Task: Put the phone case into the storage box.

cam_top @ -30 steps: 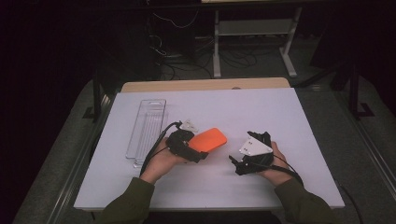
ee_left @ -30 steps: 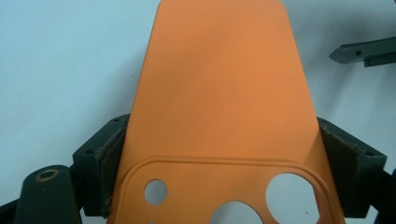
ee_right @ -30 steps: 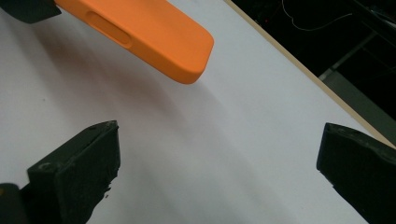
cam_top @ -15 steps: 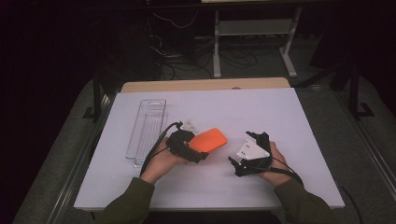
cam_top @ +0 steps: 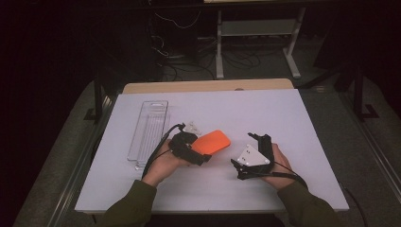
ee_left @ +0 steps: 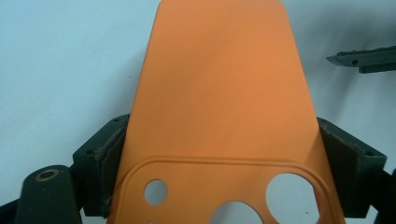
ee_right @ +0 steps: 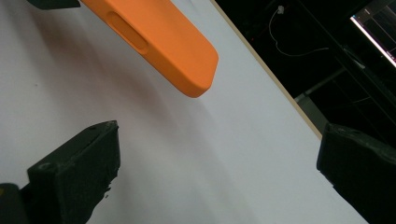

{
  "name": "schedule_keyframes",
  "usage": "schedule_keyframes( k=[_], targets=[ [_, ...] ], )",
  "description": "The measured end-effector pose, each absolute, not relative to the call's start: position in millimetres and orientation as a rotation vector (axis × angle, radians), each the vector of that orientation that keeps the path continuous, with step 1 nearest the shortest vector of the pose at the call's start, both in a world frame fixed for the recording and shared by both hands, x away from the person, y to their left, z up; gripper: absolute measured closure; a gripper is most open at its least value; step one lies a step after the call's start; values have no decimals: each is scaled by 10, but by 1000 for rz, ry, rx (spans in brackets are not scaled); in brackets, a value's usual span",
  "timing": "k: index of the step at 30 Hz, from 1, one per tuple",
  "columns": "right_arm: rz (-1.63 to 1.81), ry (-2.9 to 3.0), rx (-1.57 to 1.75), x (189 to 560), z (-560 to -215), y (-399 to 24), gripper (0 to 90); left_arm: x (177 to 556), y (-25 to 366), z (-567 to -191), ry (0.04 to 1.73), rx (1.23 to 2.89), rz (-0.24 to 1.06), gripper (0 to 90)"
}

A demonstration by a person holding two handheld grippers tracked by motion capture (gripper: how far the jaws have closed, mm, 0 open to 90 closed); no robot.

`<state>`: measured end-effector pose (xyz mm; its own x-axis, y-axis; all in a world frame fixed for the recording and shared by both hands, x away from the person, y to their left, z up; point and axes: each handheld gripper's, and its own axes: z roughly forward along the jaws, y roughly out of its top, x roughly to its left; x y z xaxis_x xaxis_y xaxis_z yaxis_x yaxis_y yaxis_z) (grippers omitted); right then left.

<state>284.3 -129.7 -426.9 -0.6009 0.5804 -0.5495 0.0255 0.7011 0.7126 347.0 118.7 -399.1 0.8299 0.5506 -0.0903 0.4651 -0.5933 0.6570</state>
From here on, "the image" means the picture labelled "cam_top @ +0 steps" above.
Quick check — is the clear plastic packaging tray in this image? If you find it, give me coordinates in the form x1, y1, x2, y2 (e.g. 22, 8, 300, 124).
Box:
127, 99, 171, 171

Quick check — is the tangle of floor cables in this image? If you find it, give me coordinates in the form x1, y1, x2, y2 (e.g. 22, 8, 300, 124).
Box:
150, 9, 263, 80

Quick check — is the light wooden table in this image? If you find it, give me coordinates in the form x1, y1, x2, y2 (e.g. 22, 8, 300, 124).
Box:
122, 78, 295, 95

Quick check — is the orange phone case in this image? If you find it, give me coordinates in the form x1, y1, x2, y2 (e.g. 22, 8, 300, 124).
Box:
191, 129, 232, 156

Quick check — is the thin black cable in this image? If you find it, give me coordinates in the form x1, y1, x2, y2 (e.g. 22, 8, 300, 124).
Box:
343, 187, 370, 227

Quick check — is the white metal desk frame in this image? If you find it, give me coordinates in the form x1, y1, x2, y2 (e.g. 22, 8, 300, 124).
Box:
216, 8, 306, 79

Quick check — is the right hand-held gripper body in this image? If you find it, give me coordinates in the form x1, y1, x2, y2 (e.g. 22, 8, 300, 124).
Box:
235, 134, 275, 180

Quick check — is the right hand-held gripper black cable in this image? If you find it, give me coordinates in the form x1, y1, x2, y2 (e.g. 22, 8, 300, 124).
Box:
252, 161, 309, 189

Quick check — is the person's left hand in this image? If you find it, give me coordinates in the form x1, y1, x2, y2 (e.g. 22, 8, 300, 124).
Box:
141, 138, 192, 187

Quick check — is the black metal stand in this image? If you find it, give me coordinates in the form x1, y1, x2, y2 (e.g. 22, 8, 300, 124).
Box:
83, 75, 112, 124
353, 62, 380, 122

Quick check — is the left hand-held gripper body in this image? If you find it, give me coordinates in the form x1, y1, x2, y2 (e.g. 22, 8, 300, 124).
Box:
168, 121, 203, 167

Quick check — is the person's right hand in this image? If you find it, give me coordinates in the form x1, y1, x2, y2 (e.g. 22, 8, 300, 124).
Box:
261, 143, 296, 191

